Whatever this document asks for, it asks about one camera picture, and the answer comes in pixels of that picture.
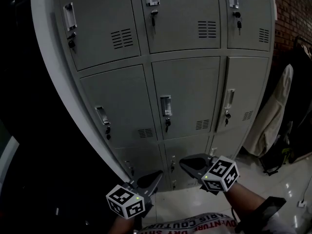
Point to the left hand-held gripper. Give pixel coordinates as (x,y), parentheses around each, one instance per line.
(126,201)

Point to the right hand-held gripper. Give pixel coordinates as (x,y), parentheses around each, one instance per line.
(219,175)

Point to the grey locker door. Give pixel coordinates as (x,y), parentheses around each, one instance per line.
(246,82)

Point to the person's right forearm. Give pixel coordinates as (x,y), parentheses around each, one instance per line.
(243,199)

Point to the person's left forearm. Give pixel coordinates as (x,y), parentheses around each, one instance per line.
(123,225)

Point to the black locker key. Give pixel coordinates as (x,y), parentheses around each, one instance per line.
(167,123)
(239,24)
(153,21)
(108,130)
(172,167)
(71,43)
(131,171)
(227,115)

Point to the grey metal locker cabinet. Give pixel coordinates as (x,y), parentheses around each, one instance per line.
(148,60)

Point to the person's white printed shirt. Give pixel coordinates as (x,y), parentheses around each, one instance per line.
(195,225)

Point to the black wheeled base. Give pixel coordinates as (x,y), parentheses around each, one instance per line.
(271,166)

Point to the white cloth cover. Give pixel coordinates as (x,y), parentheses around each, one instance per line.
(270,116)

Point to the white power adapter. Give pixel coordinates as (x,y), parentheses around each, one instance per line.
(301,203)

